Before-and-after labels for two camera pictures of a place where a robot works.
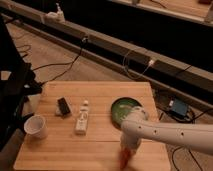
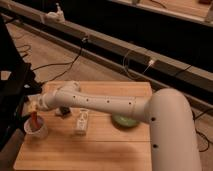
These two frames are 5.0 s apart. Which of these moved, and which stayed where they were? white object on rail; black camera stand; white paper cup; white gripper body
Moved: white gripper body
Stayed: white paper cup; white object on rail; black camera stand
